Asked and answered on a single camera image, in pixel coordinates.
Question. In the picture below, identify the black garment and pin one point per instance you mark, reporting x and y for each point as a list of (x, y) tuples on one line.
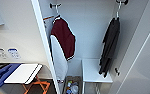
[(111, 43)]

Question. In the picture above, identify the white clothes hanger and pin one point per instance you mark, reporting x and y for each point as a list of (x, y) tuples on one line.
[(117, 13), (58, 12)]

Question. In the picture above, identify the maroon and white jacket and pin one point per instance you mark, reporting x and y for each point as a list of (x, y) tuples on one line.
[(64, 36)]

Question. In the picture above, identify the white wardrobe carcass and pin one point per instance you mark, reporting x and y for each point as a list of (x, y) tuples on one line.
[(87, 33)]

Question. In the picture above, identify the white wardrobe shelf block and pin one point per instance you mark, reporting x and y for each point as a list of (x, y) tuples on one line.
[(91, 71)]

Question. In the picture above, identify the brown box of toys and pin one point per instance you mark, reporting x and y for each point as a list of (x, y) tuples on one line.
[(67, 80)]

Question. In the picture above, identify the orange striped white label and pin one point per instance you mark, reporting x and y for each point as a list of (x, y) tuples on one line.
[(47, 17)]

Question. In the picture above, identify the pale blue plastic item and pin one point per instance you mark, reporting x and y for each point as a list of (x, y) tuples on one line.
[(74, 89)]

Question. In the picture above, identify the small black door latch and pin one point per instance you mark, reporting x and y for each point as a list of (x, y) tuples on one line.
[(117, 71)]

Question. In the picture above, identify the orange folding stand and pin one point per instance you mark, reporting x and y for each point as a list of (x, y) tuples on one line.
[(37, 85)]

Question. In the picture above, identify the black wall hook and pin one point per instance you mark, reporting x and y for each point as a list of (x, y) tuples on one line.
[(124, 2), (52, 5)]

